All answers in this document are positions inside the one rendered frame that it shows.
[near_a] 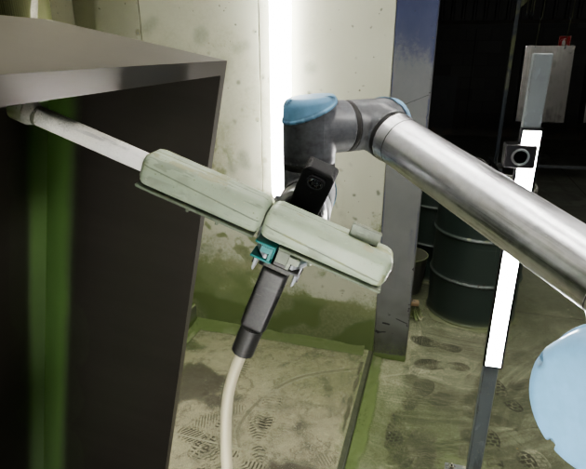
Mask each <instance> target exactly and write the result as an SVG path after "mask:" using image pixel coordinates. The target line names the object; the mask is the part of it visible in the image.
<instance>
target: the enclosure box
mask: <svg viewBox="0 0 586 469"><path fill-rule="evenodd" d="M226 66H227V61H226V60H221V59H217V58H212V57H209V56H205V55H200V54H196V53H192V52H189V51H184V50H180V49H176V48H172V47H165V46H160V45H157V44H153V43H148V42H144V41H140V40H136V39H132V38H128V37H124V36H120V35H116V34H112V33H105V32H101V31H96V30H92V29H88V28H84V27H80V26H76V25H72V24H68V23H64V22H59V21H55V20H53V21H52V20H46V19H35V18H24V17H14V16H4V15H0V469H168V466H169V460H170V453H171V447H172V440H173V434H174V427H175V420H176V414H177V407H178V401H179V394H180V382H181V375H182V370H183V363H184V357H185V350H186V343H187V337H188V330H189V324H190V317H191V310H192V304H193V292H194V285H195V278H196V272H197V266H198V260H199V253H200V247H201V240H202V233H203V227H204V220H205V217H203V216H201V215H198V214H196V213H194V212H192V211H189V212H186V211H185V209H186V208H182V207H180V206H178V205H175V204H173V203H171V202H169V201H166V200H165V199H163V198H161V197H158V196H156V195H154V194H150V193H148V192H146V191H143V190H141V189H140V188H138V187H136V186H135V183H136V182H138V181H140V171H139V170H136V169H134V168H133V167H129V166H127V165H125V164H122V163H120V162H118V161H115V160H113V159H111V158H110V157H107V156H105V155H103V154H99V153H97V152H95V151H92V150H90V149H88V148H87V147H84V146H82V145H80V144H77V143H75V142H73V141H69V140H67V139H65V138H63V137H61V136H59V135H57V134H54V133H52V132H50V131H48V130H45V129H43V128H41V127H38V126H36V125H25V124H22V123H21V122H19V121H17V120H14V119H12V118H10V117H9V116H8V115H7V106H12V105H19V104H25V103H32V102H39V103H40V104H41V105H42V106H43V107H45V108H48V109H49V110H51V111H53V112H56V113H58V114H62V115H64V116H66V117H68V118H71V119H72V120H74V121H77V122H79V123H81V124H83V125H86V126H88V127H92V128H94V129H96V130H97V131H100V132H102V133H104V134H107V135H109V136H111V137H114V138H116V139H118V140H120V141H123V142H125V143H128V144H130V145H132V146H134V147H137V148H139V149H141V150H143V151H145V152H147V153H149V154H150V153H152V152H155V151H157V150H159V149H164V150H168V151H170V152H172V153H174V154H178V155H180V156H182V157H185V158H187V159H189V160H191V161H194V162H195V163H197V164H200V165H202V166H204V167H207V168H210V169H212V163H213V156H214V150H215V143H216V137H217V130H218V123H219V117H220V105H221V98H222V91H223V85H224V78H225V72H226Z"/></svg>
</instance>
